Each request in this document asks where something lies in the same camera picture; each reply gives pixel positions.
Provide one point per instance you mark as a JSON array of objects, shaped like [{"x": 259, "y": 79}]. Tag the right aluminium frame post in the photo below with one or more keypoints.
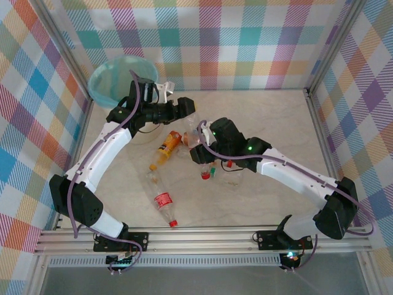
[{"x": 334, "y": 46}]

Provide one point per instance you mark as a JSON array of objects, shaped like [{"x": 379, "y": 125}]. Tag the aluminium side rail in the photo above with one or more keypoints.
[
  {"x": 82, "y": 129},
  {"x": 324, "y": 138}
]

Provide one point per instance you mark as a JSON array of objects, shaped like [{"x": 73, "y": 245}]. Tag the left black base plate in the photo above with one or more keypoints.
[{"x": 139, "y": 238}]

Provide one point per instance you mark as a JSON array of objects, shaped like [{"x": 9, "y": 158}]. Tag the controller board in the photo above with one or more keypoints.
[
  {"x": 290, "y": 257},
  {"x": 121, "y": 261}
]

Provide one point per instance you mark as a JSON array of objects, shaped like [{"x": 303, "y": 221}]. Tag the left aluminium frame post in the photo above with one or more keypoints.
[{"x": 63, "y": 46}]

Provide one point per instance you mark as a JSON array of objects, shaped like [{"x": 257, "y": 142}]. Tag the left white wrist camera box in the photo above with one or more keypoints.
[{"x": 162, "y": 90}]

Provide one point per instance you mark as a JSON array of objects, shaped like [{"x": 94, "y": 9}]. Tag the crushed clear bottle green cap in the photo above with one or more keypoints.
[{"x": 230, "y": 181}]

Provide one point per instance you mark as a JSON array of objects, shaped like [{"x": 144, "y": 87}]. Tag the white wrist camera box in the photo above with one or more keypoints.
[
  {"x": 162, "y": 90},
  {"x": 207, "y": 132}
]

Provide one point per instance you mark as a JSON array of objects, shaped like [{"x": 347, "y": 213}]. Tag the right aluminium side rail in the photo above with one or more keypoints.
[{"x": 324, "y": 138}]

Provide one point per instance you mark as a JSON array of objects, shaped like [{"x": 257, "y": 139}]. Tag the left controller board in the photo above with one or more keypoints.
[{"x": 121, "y": 261}]

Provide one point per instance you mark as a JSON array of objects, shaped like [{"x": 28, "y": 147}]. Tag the orange juice plastic bottle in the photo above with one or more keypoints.
[{"x": 169, "y": 144}]

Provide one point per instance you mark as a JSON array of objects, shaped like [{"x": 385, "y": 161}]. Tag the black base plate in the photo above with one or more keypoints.
[
  {"x": 267, "y": 239},
  {"x": 139, "y": 238}
]

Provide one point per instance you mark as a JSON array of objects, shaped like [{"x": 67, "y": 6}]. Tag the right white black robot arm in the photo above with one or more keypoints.
[{"x": 291, "y": 175}]

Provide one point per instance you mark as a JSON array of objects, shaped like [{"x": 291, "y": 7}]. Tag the aluminium frame post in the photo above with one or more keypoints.
[
  {"x": 334, "y": 46},
  {"x": 63, "y": 46}
]

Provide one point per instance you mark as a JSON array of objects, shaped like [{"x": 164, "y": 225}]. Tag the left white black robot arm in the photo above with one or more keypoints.
[{"x": 101, "y": 153}]

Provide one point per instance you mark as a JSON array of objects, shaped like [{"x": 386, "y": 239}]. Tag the turquoise plastic bin liner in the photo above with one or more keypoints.
[{"x": 107, "y": 83}]

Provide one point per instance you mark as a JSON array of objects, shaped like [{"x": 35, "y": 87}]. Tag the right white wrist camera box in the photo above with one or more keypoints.
[{"x": 207, "y": 132}]

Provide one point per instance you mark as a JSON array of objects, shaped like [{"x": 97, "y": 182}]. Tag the right controller board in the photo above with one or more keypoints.
[{"x": 290, "y": 257}]

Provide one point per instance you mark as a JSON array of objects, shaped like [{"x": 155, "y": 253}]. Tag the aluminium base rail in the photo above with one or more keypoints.
[{"x": 199, "y": 241}]

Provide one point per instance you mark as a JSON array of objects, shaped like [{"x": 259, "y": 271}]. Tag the red label cola bottle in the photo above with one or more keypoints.
[
  {"x": 162, "y": 201},
  {"x": 204, "y": 176}
]

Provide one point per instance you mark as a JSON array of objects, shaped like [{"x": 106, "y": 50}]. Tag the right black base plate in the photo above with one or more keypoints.
[{"x": 267, "y": 239}]

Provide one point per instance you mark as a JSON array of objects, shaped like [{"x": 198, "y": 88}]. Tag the left aluminium side rail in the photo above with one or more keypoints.
[{"x": 82, "y": 129}]

